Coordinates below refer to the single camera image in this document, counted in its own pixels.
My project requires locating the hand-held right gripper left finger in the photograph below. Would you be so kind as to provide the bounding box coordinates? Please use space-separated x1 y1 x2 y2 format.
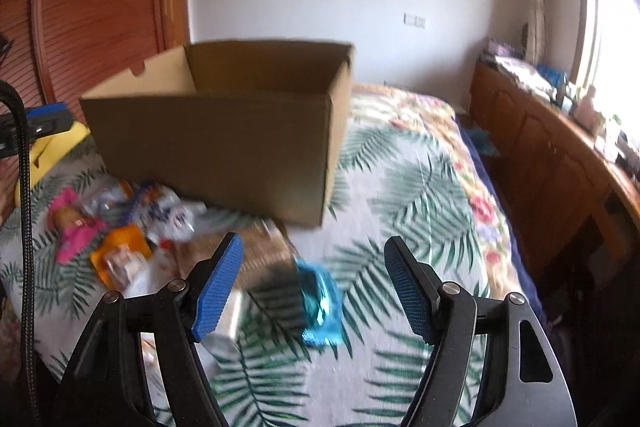
60 232 246 427

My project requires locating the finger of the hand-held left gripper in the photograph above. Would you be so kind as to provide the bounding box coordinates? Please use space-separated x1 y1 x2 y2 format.
24 103 71 135

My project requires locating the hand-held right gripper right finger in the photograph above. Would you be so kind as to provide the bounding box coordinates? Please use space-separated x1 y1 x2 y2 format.
382 235 578 427

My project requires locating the blue snack packet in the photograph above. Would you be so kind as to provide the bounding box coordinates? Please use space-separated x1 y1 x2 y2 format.
295 257 343 348

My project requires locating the brown cardboard box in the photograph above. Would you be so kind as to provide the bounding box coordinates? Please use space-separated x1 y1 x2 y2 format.
79 39 357 228

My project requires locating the yellow cloth item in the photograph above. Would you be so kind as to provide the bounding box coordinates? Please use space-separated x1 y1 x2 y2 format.
15 122 92 202

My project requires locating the brown snack packet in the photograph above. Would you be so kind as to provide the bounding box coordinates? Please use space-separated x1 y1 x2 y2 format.
180 219 301 293

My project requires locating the white purple snack packet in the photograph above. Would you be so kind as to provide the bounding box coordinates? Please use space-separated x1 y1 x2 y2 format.
132 181 208 243

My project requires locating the clear plastic snack packet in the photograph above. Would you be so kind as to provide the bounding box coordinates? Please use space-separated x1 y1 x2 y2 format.
80 182 133 223

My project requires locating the leaf print blanket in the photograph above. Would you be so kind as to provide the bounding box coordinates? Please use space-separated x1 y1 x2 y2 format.
0 82 526 427

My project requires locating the orange snack packet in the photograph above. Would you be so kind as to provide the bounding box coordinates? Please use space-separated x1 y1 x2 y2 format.
90 224 153 288

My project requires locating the pink snack packet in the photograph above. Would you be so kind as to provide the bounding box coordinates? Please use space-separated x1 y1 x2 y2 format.
47 187 108 264

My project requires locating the wooden wardrobe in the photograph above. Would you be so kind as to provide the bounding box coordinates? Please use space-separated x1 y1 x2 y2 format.
0 0 193 228

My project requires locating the dark blue bed sheet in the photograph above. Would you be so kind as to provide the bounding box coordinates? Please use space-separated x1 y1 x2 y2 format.
457 114 546 318

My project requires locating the teal cloth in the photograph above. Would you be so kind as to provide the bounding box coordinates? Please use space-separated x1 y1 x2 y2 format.
469 127 501 158

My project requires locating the wooden cabinet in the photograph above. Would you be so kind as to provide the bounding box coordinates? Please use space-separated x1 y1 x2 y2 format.
470 59 640 288

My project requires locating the pile of assorted clutter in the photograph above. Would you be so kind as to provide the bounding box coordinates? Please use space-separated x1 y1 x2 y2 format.
480 37 640 178

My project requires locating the wooden framed window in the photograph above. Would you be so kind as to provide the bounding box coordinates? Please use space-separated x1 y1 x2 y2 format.
575 0 640 108

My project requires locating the black braided cable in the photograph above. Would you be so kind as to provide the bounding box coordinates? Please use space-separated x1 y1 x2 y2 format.
0 81 38 388

